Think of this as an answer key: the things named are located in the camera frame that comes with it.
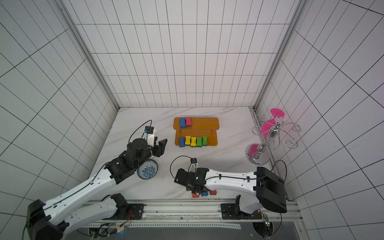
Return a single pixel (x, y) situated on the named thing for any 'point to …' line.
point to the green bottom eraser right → (205, 140)
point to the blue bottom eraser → (181, 142)
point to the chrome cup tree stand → (259, 154)
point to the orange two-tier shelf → (201, 126)
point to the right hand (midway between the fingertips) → (189, 185)
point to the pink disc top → (277, 112)
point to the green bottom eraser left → (199, 141)
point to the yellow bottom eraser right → (193, 142)
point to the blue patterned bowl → (148, 170)
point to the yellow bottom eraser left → (187, 142)
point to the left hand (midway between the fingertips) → (160, 141)
